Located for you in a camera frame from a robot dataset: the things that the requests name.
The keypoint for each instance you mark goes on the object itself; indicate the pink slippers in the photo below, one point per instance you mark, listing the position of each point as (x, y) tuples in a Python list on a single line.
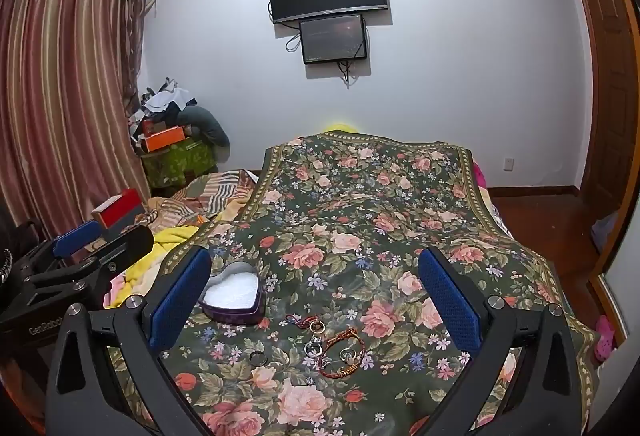
[(604, 341)]

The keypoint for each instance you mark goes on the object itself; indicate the green cloth covered table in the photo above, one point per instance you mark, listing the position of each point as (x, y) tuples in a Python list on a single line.
[(177, 163)]

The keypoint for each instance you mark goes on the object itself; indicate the wooden door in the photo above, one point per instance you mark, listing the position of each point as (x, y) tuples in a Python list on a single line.
[(607, 65)]

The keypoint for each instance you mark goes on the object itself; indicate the floral blanket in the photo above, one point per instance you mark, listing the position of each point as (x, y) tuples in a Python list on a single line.
[(350, 226)]

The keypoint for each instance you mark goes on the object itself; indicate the red box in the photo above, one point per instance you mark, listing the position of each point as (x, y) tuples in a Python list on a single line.
[(120, 211)]

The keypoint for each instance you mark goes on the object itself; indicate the pile of clutter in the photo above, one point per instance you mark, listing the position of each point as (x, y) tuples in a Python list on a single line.
[(160, 108)]

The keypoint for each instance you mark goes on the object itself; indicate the striped patchwork quilt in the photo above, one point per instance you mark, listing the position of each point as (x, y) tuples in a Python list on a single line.
[(215, 196)]

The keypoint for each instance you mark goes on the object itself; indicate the striped red curtain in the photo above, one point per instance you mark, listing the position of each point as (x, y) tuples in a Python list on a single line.
[(65, 90)]

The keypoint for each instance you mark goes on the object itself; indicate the yellow item behind bed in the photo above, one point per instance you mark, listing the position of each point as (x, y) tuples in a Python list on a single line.
[(340, 127)]

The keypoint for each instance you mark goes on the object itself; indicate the orange box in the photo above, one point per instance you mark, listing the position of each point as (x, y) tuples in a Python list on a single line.
[(162, 139)]

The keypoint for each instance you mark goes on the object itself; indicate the pale plastic bag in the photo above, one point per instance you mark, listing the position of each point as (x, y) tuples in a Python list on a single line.
[(606, 236)]

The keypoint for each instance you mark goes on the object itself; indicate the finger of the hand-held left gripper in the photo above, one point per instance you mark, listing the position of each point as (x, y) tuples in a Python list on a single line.
[(125, 246), (75, 236)]

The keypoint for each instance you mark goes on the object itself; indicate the small black wall monitor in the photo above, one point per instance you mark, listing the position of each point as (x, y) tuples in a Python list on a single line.
[(332, 38)]

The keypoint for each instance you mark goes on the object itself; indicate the white wall socket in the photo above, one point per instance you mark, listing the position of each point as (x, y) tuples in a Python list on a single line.
[(508, 165)]

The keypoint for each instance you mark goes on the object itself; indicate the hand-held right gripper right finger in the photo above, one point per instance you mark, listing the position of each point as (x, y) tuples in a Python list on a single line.
[(450, 301)]

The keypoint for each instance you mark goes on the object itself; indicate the purple heart-shaped tin box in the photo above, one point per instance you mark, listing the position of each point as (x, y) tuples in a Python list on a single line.
[(232, 293)]

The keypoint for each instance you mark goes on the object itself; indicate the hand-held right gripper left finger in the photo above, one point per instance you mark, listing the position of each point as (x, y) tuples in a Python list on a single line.
[(180, 301)]

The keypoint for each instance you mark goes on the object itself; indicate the yellow fleece blanket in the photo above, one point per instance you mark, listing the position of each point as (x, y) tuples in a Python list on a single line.
[(170, 248)]

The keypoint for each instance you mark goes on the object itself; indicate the pink cloth beside bed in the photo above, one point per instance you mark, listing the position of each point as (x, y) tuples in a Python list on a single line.
[(480, 176)]

